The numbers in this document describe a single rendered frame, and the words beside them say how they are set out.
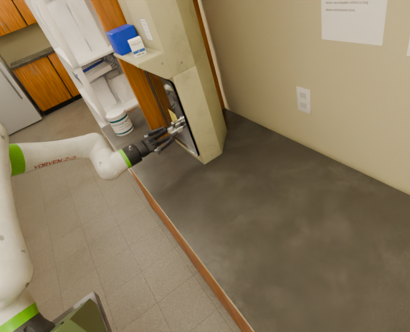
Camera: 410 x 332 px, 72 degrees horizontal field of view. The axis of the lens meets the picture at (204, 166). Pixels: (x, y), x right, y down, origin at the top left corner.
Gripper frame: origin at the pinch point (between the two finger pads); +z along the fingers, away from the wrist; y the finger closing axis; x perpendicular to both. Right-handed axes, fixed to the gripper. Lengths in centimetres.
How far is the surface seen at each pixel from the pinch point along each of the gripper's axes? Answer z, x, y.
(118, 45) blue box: -5.6, -29.6, 30.0
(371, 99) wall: 47, -37, -52
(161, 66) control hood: 1.7, -31.8, 7.4
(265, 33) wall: 48, -31, -1
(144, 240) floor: -43, 132, 4
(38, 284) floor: -133, 144, 28
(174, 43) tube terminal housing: 9.5, -36.6, 9.9
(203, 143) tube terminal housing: 7.9, 5.0, -11.7
